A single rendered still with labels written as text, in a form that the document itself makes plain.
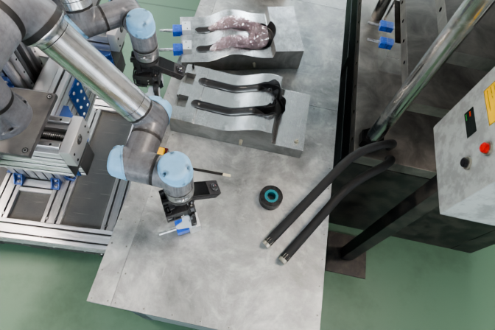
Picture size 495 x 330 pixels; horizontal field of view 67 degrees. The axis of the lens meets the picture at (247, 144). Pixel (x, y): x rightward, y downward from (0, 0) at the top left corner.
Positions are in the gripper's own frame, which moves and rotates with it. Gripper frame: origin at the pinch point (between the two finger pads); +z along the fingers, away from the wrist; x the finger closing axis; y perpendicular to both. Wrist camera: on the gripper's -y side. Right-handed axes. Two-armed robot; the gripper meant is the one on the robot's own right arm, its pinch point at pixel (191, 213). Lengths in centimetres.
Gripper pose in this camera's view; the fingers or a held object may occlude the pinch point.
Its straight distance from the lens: 116.1
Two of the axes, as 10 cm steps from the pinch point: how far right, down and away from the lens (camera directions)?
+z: -0.9, 4.9, 8.7
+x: 3.5, 8.3, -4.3
